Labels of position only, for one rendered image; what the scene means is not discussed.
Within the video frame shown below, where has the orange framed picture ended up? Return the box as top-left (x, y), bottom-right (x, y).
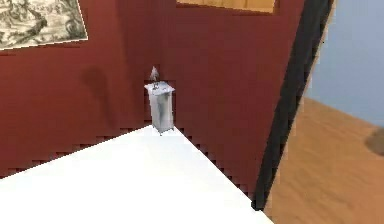
top-left (175, 0), bottom-right (276, 15)

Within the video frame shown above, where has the black and white framed picture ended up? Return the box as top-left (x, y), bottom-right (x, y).
top-left (0, 0), bottom-right (89, 51)

